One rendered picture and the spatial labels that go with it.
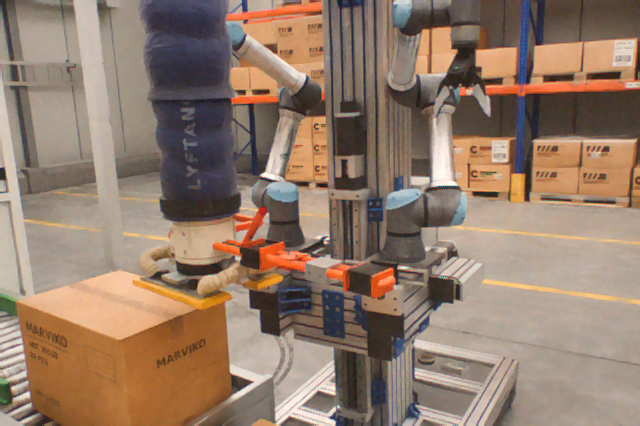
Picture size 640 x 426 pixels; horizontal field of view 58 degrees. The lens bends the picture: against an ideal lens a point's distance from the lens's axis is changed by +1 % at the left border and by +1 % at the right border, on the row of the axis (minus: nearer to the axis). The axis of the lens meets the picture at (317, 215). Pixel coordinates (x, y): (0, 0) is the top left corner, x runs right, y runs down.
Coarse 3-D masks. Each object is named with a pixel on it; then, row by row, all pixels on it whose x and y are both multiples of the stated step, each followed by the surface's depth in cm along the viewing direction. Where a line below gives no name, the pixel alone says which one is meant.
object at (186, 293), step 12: (144, 276) 170; (156, 276) 169; (144, 288) 165; (156, 288) 160; (168, 288) 159; (180, 288) 157; (192, 288) 155; (180, 300) 153; (192, 300) 149; (204, 300) 148; (216, 300) 150; (228, 300) 153
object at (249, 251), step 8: (256, 240) 152; (264, 240) 154; (272, 240) 152; (240, 248) 147; (248, 248) 145; (256, 248) 148; (264, 248) 144; (272, 248) 146; (280, 248) 148; (240, 256) 149; (248, 256) 147; (256, 256) 143; (264, 256) 144; (240, 264) 148; (248, 264) 146; (256, 264) 144; (264, 264) 144; (272, 264) 146
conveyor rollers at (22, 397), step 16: (0, 320) 293; (16, 320) 291; (0, 336) 276; (16, 336) 273; (0, 352) 252; (16, 352) 255; (0, 368) 241; (16, 368) 238; (16, 384) 229; (16, 400) 212; (16, 416) 203; (32, 416) 200
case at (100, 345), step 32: (64, 288) 208; (96, 288) 207; (128, 288) 205; (32, 320) 193; (64, 320) 179; (96, 320) 177; (128, 320) 175; (160, 320) 174; (192, 320) 182; (224, 320) 193; (32, 352) 197; (64, 352) 183; (96, 352) 171; (128, 352) 164; (160, 352) 173; (192, 352) 183; (224, 352) 195; (32, 384) 202; (64, 384) 187; (96, 384) 174; (128, 384) 165; (160, 384) 174; (192, 384) 185; (224, 384) 196; (64, 416) 191; (96, 416) 178; (128, 416) 167; (160, 416) 176; (192, 416) 186
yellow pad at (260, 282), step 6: (246, 276) 166; (252, 276) 165; (258, 276) 165; (264, 276) 165; (270, 276) 166; (276, 276) 166; (282, 276) 167; (234, 282) 167; (246, 282) 163; (252, 282) 162; (258, 282) 161; (264, 282) 162; (270, 282) 164; (276, 282) 165; (252, 288) 162; (258, 288) 161
